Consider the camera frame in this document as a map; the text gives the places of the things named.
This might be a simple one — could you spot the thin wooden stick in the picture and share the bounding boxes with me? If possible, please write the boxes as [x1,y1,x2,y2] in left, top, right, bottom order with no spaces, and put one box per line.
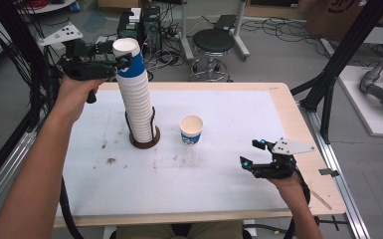
[311,190,333,211]

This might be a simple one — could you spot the wooden desk with white legs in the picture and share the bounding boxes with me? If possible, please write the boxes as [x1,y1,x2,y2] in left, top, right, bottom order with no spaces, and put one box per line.
[177,0,252,63]

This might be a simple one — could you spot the white platform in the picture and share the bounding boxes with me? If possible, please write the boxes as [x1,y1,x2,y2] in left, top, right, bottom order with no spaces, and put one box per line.
[337,64,383,137]

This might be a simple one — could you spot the black metal frame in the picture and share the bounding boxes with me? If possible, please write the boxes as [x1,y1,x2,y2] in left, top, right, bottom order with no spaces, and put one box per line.
[289,0,383,143]
[0,0,58,197]

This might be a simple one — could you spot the blue and white paper cup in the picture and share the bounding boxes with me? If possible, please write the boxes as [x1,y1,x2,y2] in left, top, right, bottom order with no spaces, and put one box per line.
[111,37,146,79]
[178,115,204,146]

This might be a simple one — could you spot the white table mat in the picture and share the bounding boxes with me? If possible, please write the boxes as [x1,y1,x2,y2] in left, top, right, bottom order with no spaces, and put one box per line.
[56,89,291,218]

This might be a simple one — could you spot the black round stool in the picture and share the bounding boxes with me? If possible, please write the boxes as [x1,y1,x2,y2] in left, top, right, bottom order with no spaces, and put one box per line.
[188,28,236,83]

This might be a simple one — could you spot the small metal bracket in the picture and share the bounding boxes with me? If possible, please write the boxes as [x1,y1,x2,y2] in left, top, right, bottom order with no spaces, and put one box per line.
[317,167,340,177]

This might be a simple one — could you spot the person's right hand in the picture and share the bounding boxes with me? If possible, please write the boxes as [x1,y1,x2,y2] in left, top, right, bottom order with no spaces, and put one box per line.
[267,174,305,200]

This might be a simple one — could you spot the tangle of black cables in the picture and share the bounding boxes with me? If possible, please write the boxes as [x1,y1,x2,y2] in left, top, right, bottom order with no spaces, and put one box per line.
[143,49,180,81]

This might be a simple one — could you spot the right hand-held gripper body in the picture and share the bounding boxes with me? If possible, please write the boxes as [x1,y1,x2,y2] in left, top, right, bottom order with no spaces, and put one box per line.
[250,137,316,180]

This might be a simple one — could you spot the large cardboard box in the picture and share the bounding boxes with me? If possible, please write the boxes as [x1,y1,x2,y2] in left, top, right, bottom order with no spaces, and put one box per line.
[306,0,367,41]

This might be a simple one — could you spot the small white box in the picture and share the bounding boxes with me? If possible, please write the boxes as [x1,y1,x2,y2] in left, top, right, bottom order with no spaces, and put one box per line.
[128,7,142,24]

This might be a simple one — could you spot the aluminium rail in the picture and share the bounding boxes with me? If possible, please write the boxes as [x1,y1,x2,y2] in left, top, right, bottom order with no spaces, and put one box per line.
[297,103,372,239]
[0,128,38,220]

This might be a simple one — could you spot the person's left hand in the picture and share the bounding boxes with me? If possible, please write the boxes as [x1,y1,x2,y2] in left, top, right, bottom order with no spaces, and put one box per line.
[54,75,108,123]

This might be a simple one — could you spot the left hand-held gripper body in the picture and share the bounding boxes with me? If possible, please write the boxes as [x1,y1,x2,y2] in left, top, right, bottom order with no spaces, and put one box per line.
[38,22,117,105]

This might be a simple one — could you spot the black floor cables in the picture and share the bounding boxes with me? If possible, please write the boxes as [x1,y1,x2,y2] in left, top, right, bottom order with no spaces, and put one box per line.
[242,16,326,44]

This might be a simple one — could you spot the stack of white paper cups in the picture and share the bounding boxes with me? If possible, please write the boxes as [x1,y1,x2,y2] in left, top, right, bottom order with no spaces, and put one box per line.
[117,71,157,143]

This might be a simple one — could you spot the cup holder with brown base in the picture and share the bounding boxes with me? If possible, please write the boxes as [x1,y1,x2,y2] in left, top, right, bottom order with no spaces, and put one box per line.
[124,106,162,149]

